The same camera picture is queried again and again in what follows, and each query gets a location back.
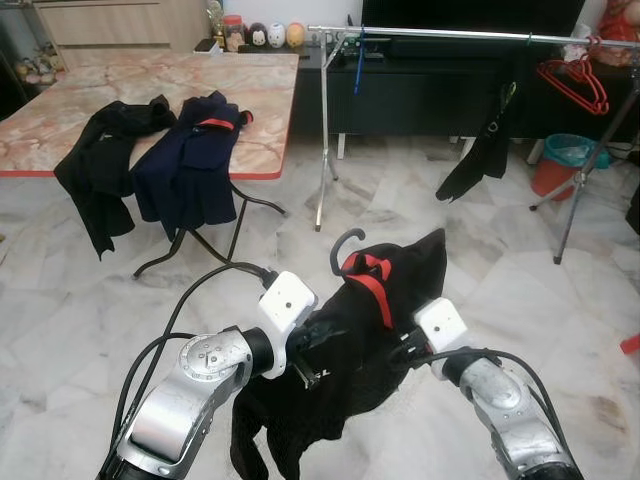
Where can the black television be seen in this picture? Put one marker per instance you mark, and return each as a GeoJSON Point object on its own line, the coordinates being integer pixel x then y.
{"type": "Point", "coordinates": [480, 12]}

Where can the gold trophy blue ball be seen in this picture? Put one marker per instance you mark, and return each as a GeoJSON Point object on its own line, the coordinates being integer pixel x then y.
{"type": "Point", "coordinates": [214, 20]}

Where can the dark brown sofa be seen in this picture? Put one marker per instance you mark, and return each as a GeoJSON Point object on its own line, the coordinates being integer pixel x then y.
{"type": "Point", "coordinates": [635, 210]}

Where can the black shirt yellow logo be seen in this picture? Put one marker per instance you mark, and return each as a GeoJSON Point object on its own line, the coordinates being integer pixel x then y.
{"type": "Point", "coordinates": [490, 150]}

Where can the black egg doll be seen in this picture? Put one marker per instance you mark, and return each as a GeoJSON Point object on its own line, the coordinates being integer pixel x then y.
{"type": "Point", "coordinates": [257, 36]}

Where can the orange bin teal bag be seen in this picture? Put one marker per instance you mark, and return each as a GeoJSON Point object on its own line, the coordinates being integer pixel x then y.
{"type": "Point", "coordinates": [570, 150]}

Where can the blue plastic hanger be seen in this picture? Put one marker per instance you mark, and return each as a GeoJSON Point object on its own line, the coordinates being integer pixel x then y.
{"type": "Point", "coordinates": [359, 65]}

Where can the black TV console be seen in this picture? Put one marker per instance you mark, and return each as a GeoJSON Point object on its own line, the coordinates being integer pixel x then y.
{"type": "Point", "coordinates": [420, 100]}

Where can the yellow egg doll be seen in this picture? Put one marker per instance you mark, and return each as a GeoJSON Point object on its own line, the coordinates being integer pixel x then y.
{"type": "Point", "coordinates": [295, 36]}

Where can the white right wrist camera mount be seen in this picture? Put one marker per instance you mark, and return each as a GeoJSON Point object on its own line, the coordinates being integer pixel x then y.
{"type": "Point", "coordinates": [442, 325]}

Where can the white egg doll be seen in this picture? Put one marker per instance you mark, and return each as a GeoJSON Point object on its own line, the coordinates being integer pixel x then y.
{"type": "Point", "coordinates": [277, 36]}

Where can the steel clothes rack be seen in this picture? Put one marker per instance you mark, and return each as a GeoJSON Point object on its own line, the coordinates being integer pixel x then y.
{"type": "Point", "coordinates": [450, 35]}

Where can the red lid jar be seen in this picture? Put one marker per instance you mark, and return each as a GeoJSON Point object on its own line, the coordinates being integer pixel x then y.
{"type": "Point", "coordinates": [234, 35]}

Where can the marble top folding table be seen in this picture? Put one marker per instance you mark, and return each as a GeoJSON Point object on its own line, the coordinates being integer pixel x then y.
{"type": "Point", "coordinates": [150, 80]}

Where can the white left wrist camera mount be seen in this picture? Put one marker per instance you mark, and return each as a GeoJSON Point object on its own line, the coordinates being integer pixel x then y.
{"type": "Point", "coordinates": [285, 305]}

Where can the navy blue shirt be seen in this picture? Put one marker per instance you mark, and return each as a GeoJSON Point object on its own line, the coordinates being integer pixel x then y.
{"type": "Point", "coordinates": [190, 170]}

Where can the light wooden cabinet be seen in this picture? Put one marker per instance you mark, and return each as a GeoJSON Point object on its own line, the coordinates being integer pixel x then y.
{"type": "Point", "coordinates": [120, 25]}

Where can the red deity statue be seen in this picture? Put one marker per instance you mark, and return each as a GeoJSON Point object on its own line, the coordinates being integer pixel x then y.
{"type": "Point", "coordinates": [622, 20]}

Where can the red plastic stool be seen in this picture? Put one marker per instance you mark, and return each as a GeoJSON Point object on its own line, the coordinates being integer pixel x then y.
{"type": "Point", "coordinates": [631, 345]}

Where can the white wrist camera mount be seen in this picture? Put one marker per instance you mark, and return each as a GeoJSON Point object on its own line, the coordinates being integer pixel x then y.
{"type": "Point", "coordinates": [442, 325]}
{"type": "Point", "coordinates": [285, 305]}

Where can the black shirt red collar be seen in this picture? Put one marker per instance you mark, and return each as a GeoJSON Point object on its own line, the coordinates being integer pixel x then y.
{"type": "Point", "coordinates": [330, 420]}

